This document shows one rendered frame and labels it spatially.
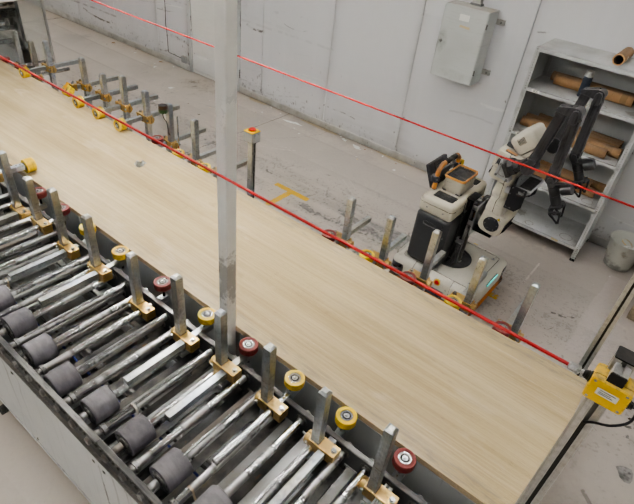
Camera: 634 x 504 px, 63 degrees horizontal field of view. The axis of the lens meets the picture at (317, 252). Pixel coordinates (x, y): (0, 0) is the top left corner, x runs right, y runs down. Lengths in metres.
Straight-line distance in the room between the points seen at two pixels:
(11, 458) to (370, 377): 1.88
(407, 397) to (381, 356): 0.21
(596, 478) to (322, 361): 1.83
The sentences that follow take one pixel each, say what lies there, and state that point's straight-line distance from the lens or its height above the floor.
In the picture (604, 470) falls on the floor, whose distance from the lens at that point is 3.46.
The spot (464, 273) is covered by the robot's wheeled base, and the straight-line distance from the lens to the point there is 3.81.
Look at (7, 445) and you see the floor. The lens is 3.20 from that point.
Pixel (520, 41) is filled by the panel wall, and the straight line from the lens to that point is 4.99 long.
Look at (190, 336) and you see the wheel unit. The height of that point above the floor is 0.85.
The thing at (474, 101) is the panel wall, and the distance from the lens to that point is 5.21.
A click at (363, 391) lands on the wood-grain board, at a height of 0.90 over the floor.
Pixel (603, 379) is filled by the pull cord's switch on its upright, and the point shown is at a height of 1.77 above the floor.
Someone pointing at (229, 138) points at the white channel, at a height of 1.78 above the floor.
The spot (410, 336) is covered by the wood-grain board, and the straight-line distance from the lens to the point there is 2.31.
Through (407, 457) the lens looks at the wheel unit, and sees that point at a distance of 1.94.
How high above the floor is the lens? 2.51
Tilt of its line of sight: 37 degrees down
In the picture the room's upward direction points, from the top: 7 degrees clockwise
